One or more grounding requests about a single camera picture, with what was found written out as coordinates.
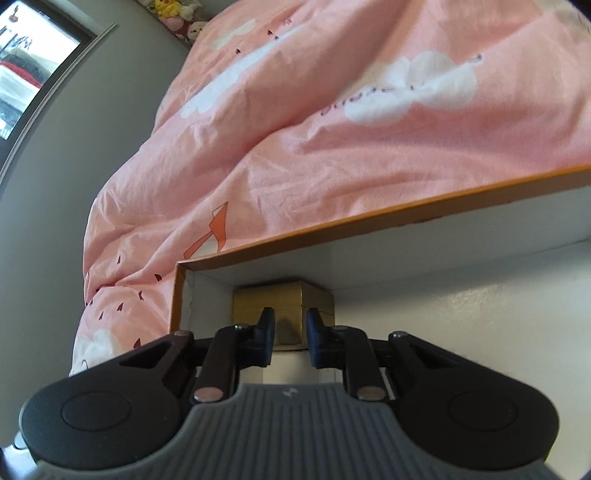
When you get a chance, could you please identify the plush toys by wall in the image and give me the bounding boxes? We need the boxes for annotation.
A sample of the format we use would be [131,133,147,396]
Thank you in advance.
[143,0,218,44]

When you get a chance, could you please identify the window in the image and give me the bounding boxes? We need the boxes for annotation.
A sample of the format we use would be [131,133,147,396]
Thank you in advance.
[0,0,116,185]

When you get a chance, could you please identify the small gold box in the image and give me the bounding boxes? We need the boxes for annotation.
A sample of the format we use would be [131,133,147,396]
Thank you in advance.
[232,277,334,352]

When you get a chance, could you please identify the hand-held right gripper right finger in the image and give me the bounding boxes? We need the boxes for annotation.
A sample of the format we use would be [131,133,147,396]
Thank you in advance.
[305,308,462,401]

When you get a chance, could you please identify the orange cardboard box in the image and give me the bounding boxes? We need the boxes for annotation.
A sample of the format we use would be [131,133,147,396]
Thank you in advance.
[170,165,591,444]

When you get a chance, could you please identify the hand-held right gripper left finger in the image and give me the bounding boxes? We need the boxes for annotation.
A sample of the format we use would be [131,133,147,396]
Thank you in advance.
[119,307,278,402]

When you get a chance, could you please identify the pink cloud print blanket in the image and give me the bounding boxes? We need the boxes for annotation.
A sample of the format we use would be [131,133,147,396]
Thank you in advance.
[69,0,591,377]

